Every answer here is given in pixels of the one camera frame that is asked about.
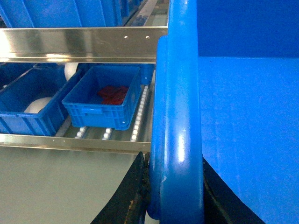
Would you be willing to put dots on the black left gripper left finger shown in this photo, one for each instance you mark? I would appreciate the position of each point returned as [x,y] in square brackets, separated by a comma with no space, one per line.
[129,203]

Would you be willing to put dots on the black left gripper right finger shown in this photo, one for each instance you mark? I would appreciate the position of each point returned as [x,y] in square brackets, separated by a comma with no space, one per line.
[221,204]

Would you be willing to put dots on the large blue plastic crate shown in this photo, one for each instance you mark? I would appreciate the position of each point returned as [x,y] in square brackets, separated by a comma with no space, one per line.
[226,111]

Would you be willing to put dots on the steel roller shelf rack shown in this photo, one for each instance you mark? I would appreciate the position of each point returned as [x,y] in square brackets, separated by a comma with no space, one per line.
[136,42]

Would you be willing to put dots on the small blue crate red parts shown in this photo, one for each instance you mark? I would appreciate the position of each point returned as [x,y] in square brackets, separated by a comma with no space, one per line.
[84,105]

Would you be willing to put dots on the red plastic parts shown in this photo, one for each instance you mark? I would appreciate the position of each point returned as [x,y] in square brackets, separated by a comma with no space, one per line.
[112,95]

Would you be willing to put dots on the blue crate with white roll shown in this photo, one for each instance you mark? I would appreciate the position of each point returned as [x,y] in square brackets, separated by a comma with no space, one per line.
[32,104]

